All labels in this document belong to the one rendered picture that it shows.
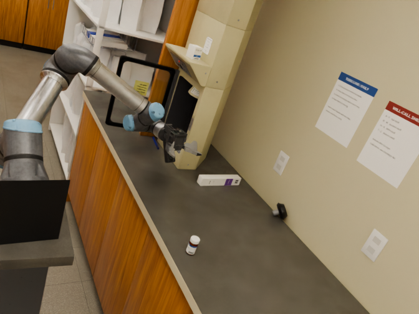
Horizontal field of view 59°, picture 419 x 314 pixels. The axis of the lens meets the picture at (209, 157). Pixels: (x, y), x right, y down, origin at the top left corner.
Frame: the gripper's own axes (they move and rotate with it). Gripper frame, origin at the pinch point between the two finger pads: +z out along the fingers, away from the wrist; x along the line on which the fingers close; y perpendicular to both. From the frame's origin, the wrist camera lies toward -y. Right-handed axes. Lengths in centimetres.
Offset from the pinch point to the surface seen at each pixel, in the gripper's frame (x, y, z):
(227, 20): 21, 56, -23
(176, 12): 20, 52, -61
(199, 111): 21.1, 11.6, -23.9
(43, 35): 113, -71, -520
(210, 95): 24.0, 21.1, -23.0
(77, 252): -4, -114, -75
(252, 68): 67, 33, -40
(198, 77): 14.9, 28.8, -24.5
